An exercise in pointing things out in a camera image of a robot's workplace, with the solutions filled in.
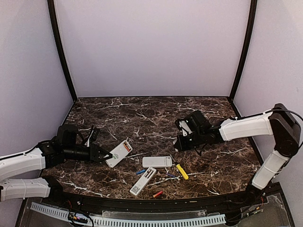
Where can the left black frame post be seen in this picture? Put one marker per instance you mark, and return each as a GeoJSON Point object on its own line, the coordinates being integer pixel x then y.
{"type": "Point", "coordinates": [60, 50]}

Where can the yellow handled screwdriver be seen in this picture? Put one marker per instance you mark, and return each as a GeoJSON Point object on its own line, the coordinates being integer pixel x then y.
{"type": "Point", "coordinates": [181, 171]}

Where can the right black frame post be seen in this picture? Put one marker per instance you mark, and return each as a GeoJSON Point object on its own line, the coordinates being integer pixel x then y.
{"type": "Point", "coordinates": [245, 49]}

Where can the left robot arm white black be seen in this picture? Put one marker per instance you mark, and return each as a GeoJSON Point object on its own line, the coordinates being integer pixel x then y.
{"type": "Point", "coordinates": [68, 144]}

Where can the black front rail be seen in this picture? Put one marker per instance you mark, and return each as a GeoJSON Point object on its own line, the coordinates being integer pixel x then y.
{"type": "Point", "coordinates": [229, 202]}

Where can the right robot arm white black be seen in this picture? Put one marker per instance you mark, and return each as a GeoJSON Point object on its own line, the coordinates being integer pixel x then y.
{"type": "Point", "coordinates": [279, 123]}

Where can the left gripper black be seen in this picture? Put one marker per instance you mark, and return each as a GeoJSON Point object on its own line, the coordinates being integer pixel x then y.
{"type": "Point", "coordinates": [94, 151]}

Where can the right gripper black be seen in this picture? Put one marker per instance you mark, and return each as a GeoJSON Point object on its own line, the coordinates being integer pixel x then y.
{"type": "Point", "coordinates": [182, 146]}

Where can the white remote with buttons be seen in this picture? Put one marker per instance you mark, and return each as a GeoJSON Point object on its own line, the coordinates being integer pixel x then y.
{"type": "Point", "coordinates": [119, 153]}

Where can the white remote with label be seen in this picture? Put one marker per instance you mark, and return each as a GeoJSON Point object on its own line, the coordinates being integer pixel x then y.
{"type": "Point", "coordinates": [143, 181]}

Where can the black frame post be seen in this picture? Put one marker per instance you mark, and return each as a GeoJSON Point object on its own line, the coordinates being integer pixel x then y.
{"type": "Point", "coordinates": [60, 50]}
{"type": "Point", "coordinates": [245, 49]}

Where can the white slotted cable duct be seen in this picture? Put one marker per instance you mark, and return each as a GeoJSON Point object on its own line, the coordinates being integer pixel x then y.
{"type": "Point", "coordinates": [130, 219]}

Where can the red orange battery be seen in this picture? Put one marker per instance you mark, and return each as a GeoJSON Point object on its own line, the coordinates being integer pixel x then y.
{"type": "Point", "coordinates": [158, 194]}

